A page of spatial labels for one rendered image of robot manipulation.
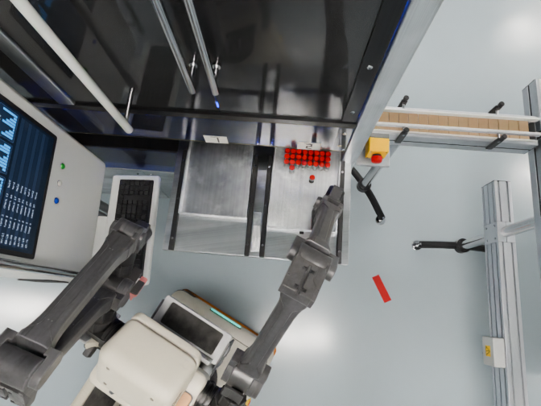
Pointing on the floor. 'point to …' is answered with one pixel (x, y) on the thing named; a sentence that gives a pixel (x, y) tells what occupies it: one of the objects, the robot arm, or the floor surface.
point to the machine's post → (391, 71)
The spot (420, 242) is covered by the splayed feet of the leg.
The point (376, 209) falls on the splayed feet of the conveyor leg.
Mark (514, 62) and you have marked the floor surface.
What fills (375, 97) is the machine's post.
